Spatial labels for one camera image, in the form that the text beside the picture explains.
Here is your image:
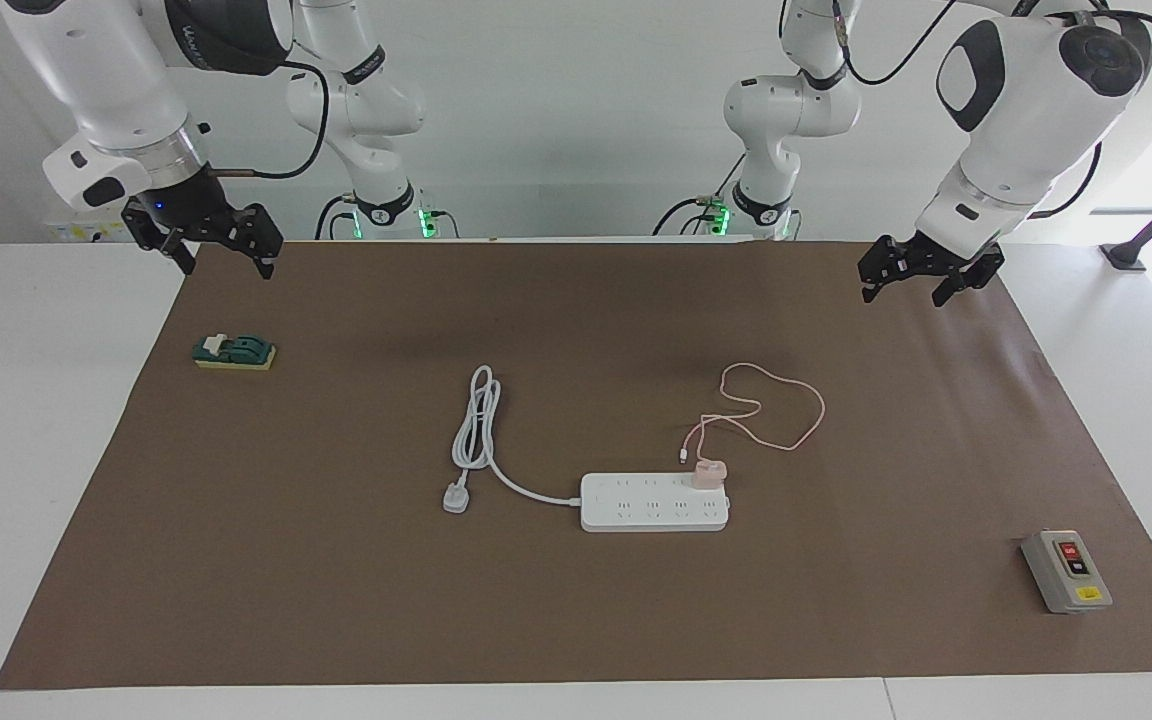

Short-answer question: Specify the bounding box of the pink charging cable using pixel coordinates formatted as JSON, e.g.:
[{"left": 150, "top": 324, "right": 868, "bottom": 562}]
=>
[{"left": 679, "top": 362, "right": 827, "bottom": 467}]

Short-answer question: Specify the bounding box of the white power strip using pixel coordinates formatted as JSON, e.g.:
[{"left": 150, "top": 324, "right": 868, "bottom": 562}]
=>
[{"left": 580, "top": 472, "right": 730, "bottom": 533}]

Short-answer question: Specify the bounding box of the brown paper table mat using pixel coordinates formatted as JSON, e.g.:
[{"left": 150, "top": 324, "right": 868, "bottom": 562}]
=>
[{"left": 0, "top": 238, "right": 1152, "bottom": 691}]

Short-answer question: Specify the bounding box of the black base cable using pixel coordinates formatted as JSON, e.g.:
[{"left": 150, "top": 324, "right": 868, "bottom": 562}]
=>
[
  {"left": 652, "top": 155, "right": 747, "bottom": 237},
  {"left": 315, "top": 194, "right": 351, "bottom": 241}
]

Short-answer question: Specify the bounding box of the green knife switch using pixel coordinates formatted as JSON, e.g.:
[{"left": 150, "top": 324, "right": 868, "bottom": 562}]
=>
[{"left": 192, "top": 333, "right": 278, "bottom": 372}]

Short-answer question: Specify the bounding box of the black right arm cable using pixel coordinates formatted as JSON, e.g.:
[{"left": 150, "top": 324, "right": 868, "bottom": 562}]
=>
[{"left": 206, "top": 60, "right": 329, "bottom": 181}]

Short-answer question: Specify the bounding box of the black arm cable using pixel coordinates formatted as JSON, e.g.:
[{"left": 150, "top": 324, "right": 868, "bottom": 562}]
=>
[
  {"left": 206, "top": 60, "right": 329, "bottom": 181},
  {"left": 831, "top": 0, "right": 1152, "bottom": 219}
]

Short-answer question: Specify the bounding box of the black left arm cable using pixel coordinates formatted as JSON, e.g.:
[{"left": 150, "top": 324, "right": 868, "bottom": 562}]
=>
[{"left": 831, "top": 0, "right": 1152, "bottom": 219}]

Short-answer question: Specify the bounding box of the white power cord with plug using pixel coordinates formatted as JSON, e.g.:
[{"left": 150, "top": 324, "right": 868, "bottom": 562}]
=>
[{"left": 442, "top": 365, "right": 585, "bottom": 515}]

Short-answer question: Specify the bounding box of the grey on-off switch box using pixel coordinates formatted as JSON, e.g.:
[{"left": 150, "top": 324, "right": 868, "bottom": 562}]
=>
[{"left": 1021, "top": 530, "right": 1114, "bottom": 615}]

